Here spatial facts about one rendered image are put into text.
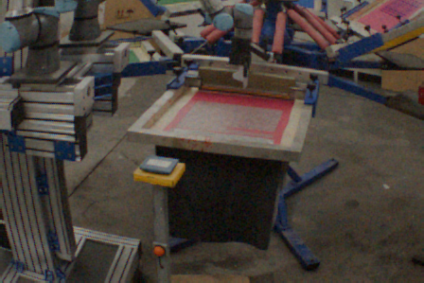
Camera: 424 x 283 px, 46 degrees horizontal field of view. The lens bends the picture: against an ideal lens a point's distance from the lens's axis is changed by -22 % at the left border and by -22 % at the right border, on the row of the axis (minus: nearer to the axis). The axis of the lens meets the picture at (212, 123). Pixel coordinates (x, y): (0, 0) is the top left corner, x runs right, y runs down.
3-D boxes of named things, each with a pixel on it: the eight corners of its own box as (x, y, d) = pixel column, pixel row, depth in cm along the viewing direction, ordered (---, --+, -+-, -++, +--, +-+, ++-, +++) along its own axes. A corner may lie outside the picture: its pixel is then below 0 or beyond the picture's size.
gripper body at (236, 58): (232, 61, 256) (233, 34, 252) (253, 63, 254) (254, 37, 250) (228, 65, 249) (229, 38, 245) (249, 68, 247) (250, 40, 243)
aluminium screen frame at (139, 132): (299, 162, 195) (300, 151, 193) (127, 140, 207) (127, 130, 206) (316, 93, 267) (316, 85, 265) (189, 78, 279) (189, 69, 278)
